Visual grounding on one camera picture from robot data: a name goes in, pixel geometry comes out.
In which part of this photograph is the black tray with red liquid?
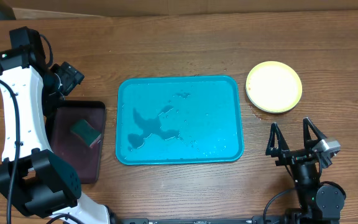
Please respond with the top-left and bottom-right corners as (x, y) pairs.
(46, 100), (106, 184)

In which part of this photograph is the yellow green-rimmed plate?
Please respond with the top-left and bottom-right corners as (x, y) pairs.
(246, 61), (303, 113)

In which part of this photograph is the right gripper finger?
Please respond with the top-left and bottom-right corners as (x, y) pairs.
(265, 123), (290, 156)
(303, 117), (327, 149)

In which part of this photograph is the teal plastic serving tray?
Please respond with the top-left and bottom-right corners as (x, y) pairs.
(116, 75), (244, 166)

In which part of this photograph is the green and pink sponge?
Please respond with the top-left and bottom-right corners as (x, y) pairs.
(70, 119), (101, 148)

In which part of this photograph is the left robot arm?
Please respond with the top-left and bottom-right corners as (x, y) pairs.
(0, 27), (116, 223)

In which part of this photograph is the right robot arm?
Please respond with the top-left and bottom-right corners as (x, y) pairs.
(262, 117), (347, 224)

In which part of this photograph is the cardboard sheet at back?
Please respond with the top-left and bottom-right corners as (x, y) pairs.
(5, 0), (358, 16)

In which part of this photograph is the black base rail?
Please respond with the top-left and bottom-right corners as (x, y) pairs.
(119, 215), (340, 224)

